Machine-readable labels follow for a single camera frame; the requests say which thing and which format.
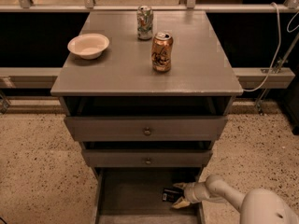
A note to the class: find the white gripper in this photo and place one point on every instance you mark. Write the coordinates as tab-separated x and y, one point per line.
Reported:
191	192

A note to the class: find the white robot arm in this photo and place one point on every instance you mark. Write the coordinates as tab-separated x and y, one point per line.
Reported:
258	206

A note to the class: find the round middle drawer knob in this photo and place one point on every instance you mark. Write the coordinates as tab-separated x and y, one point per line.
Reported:
148	161

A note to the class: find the round drawer knob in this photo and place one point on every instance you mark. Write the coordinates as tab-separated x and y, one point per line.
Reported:
147	131
148	161

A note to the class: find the grey open bottom drawer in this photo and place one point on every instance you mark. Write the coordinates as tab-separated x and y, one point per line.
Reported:
141	196

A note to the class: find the round top drawer knob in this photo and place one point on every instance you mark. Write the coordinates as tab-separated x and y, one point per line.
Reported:
147	131

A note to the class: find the grey top drawer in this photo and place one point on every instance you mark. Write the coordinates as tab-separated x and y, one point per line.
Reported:
88	129

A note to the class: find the grey wooden drawer cabinet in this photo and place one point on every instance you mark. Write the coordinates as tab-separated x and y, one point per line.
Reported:
122	82

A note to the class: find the grey middle drawer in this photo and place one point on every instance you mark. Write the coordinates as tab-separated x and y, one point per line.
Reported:
136	157

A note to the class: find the orange soda can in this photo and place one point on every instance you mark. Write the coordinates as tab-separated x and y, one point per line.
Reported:
161	50

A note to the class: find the metal stand leg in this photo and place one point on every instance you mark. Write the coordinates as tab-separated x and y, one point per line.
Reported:
276	69

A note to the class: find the white bowl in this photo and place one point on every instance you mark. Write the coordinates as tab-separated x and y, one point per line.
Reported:
88	46

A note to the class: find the green white soda can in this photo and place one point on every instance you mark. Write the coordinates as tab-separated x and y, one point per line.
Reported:
144	22

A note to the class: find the metal railing frame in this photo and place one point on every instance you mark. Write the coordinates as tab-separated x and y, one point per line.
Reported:
41	77

